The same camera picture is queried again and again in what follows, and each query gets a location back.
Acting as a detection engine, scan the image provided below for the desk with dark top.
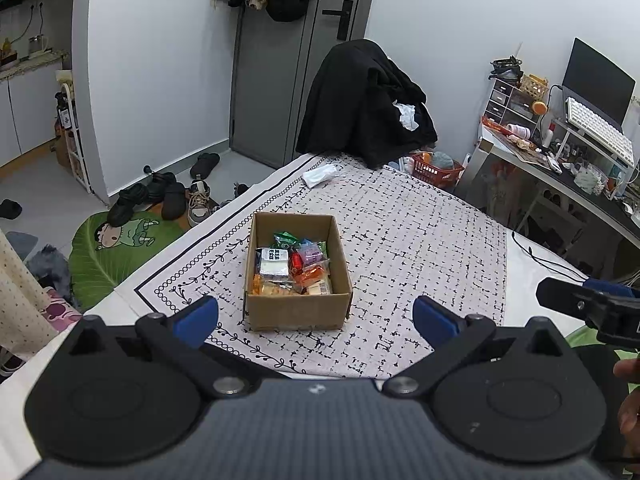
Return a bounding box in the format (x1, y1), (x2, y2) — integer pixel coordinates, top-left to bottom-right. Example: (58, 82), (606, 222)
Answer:
(465, 122), (640, 281)

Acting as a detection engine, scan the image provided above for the white black-patterned blanket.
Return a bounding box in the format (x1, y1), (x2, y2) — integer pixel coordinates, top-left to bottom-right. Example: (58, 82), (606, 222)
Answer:
(134, 152), (510, 380)

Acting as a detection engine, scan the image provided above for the black monitor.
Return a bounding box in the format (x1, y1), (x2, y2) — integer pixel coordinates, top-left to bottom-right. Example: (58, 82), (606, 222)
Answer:
(561, 37), (637, 133)

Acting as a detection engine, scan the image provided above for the dotted beige curtain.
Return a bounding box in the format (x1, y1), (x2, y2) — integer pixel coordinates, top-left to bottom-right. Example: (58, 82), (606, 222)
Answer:
(0, 230), (62, 361)

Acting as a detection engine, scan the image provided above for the grey floor mat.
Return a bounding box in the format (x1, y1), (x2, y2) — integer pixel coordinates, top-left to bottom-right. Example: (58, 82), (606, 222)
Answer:
(6, 231), (40, 261)

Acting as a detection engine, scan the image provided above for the brown cardboard box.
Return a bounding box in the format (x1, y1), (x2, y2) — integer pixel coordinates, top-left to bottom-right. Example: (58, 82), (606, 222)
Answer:
(243, 212), (354, 332)

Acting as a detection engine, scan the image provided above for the black cable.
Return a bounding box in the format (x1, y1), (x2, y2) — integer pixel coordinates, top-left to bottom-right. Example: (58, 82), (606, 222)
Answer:
(511, 230), (588, 281)

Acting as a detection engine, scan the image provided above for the grey drawer organiser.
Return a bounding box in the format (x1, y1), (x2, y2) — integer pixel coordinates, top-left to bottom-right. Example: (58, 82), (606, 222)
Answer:
(484, 77), (541, 123)

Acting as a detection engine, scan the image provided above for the grey door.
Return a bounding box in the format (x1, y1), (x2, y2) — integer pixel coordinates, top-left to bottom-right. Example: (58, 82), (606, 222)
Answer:
(230, 0), (368, 170)

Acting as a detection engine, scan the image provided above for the white desk riser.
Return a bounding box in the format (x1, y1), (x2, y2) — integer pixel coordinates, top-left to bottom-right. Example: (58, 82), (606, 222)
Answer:
(547, 119), (636, 181)

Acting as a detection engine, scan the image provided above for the person's right hand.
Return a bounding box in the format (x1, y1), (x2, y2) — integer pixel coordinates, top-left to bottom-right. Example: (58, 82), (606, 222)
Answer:
(614, 360), (640, 448)

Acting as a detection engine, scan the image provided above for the black door handle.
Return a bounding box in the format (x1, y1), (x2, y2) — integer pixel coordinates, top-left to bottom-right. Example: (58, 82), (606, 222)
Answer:
(322, 0), (355, 40)

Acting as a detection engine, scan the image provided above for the green cartoon leaf rug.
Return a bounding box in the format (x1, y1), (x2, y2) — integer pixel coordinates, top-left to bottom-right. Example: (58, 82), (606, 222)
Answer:
(68, 210), (193, 313)

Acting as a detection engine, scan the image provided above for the clear orange bread bag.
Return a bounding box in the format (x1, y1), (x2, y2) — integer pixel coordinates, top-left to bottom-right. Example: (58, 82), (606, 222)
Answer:
(252, 275), (301, 297)

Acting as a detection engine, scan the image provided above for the black coat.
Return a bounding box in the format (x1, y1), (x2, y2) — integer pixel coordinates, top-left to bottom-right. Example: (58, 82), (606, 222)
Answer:
(296, 39), (439, 170)

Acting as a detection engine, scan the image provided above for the pink flowered mat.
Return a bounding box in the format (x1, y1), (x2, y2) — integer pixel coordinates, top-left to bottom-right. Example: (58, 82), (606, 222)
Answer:
(42, 287), (83, 331)

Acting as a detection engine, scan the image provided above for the beige sneaker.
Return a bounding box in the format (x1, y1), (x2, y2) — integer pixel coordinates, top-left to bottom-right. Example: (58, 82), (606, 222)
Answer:
(187, 180), (213, 228)

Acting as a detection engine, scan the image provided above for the white cloth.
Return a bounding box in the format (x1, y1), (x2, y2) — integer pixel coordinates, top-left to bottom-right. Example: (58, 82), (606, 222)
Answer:
(392, 101), (421, 132)

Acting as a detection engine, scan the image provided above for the white shoe rack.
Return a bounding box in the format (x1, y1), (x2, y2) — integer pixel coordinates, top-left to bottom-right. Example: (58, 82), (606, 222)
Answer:
(54, 82), (93, 196)

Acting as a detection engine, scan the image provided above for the black tangled object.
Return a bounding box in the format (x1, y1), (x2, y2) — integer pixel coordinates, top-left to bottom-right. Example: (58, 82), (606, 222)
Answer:
(489, 56), (523, 81)

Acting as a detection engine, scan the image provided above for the pile of snack packets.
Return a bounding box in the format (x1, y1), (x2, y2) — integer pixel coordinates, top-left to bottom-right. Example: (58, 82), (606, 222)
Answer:
(252, 230), (333, 297)

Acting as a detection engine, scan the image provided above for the white keyboard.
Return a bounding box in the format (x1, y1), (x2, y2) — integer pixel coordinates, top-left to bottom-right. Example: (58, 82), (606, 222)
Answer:
(565, 97), (636, 166)

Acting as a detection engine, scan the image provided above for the black slipper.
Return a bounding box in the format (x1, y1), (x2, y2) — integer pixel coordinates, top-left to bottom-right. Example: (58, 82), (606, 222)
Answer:
(190, 152), (221, 180)

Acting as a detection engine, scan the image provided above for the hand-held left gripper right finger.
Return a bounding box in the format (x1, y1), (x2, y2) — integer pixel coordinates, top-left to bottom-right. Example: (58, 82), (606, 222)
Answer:
(382, 296), (571, 400)

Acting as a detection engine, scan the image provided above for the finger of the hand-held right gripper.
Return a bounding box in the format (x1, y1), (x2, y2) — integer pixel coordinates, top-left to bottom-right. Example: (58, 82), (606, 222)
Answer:
(536, 276), (608, 318)
(582, 278), (640, 301)

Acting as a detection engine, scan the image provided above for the red plastic basket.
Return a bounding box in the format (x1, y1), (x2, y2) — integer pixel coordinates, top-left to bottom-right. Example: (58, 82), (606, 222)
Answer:
(411, 152), (466, 191)

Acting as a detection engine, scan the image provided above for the fuzzy blue-grey rug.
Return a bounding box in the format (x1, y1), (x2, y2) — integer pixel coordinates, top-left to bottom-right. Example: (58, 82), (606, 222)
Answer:
(25, 244), (76, 306)

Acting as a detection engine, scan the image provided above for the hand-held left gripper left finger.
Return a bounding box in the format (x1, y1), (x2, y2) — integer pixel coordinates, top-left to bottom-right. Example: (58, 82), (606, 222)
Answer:
(65, 296), (251, 400)

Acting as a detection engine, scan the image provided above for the wicker basket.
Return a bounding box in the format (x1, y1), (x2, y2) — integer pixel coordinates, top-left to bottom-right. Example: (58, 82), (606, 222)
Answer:
(520, 74), (549, 101)

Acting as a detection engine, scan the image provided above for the white bed sheet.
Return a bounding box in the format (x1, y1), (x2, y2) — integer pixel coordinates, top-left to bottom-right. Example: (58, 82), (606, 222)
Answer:
(0, 152), (616, 480)

